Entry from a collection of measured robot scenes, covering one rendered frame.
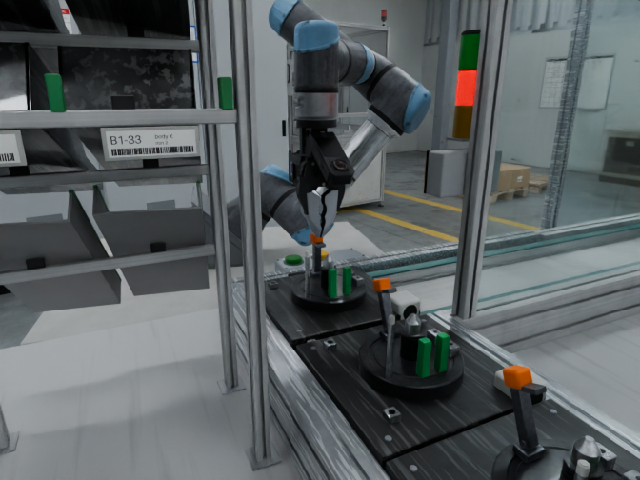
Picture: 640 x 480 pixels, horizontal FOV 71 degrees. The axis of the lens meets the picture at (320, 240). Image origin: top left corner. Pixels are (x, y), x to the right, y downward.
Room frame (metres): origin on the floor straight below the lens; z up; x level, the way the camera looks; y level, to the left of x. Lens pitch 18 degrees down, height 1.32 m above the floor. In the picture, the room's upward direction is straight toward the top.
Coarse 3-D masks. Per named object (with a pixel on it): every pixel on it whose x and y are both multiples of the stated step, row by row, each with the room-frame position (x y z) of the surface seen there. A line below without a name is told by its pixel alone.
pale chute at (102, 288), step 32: (0, 224) 0.48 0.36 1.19; (32, 224) 0.49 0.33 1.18; (64, 224) 0.50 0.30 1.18; (0, 256) 0.52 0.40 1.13; (32, 256) 0.53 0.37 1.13; (64, 256) 0.55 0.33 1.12; (96, 256) 0.58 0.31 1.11; (32, 288) 0.59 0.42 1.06; (64, 288) 0.61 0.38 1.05; (96, 288) 0.63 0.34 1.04
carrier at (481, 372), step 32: (416, 320) 0.52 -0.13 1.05; (320, 352) 0.56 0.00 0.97; (352, 352) 0.56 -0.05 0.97; (384, 352) 0.53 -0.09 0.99; (416, 352) 0.51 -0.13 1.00; (448, 352) 0.49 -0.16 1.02; (480, 352) 0.56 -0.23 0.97; (320, 384) 0.50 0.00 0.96; (352, 384) 0.49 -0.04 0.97; (384, 384) 0.47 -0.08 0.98; (416, 384) 0.46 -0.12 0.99; (448, 384) 0.46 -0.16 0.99; (480, 384) 0.49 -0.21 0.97; (544, 384) 0.46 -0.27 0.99; (352, 416) 0.43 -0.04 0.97; (416, 416) 0.43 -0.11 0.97; (448, 416) 0.43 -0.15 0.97; (480, 416) 0.43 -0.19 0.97; (384, 448) 0.38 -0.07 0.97; (416, 448) 0.38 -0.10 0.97
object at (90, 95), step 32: (64, 64) 0.48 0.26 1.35; (96, 64) 0.49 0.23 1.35; (128, 64) 0.49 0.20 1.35; (160, 64) 0.50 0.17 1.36; (192, 64) 0.52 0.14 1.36; (96, 96) 0.47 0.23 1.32; (160, 96) 0.49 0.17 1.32; (192, 96) 0.50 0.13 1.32; (96, 128) 0.49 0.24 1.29; (128, 160) 0.59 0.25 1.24; (160, 160) 0.61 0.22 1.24; (192, 160) 0.62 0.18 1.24
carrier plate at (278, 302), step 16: (288, 288) 0.79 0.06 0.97; (368, 288) 0.79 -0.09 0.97; (272, 304) 0.72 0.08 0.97; (288, 304) 0.72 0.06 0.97; (368, 304) 0.72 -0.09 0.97; (272, 320) 0.68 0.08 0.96; (288, 320) 0.66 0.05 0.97; (304, 320) 0.66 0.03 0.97; (320, 320) 0.66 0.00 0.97; (336, 320) 0.66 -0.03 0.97; (352, 320) 0.66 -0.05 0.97; (368, 320) 0.66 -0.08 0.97; (288, 336) 0.61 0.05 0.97; (304, 336) 0.61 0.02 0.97; (320, 336) 0.62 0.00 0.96
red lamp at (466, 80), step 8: (464, 72) 0.72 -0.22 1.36; (472, 72) 0.71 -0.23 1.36; (464, 80) 0.71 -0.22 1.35; (472, 80) 0.71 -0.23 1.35; (456, 88) 0.73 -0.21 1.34; (464, 88) 0.71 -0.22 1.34; (472, 88) 0.71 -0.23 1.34; (456, 96) 0.73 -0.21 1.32; (464, 96) 0.71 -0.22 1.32; (472, 96) 0.71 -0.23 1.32; (456, 104) 0.73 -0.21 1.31; (464, 104) 0.71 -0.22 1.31; (472, 104) 0.71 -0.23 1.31
